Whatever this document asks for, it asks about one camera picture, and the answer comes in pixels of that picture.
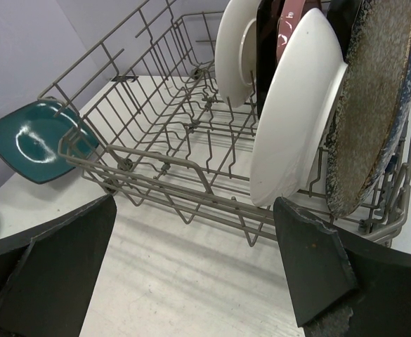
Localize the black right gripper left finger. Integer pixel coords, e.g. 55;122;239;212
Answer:
0;194;117;336

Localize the white oval plate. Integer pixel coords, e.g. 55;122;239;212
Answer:
249;8;348;207

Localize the left blue label sticker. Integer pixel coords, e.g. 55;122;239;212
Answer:
110;75;138;83

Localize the beige square flower plate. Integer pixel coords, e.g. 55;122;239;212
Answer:
256;0;285;118

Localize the teal square plate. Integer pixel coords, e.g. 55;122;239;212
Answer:
0;100;99;185

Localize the speckled beige blue round plate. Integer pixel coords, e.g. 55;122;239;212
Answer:
325;1;411;218

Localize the grey wire dish rack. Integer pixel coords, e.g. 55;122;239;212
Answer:
40;1;411;245

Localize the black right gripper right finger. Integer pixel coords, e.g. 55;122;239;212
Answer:
273;197;411;336

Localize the pink polka dot plate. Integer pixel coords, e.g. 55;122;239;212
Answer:
276;0;322;62

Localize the white plate teal red rim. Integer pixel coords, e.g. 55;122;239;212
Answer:
214;0;259;108

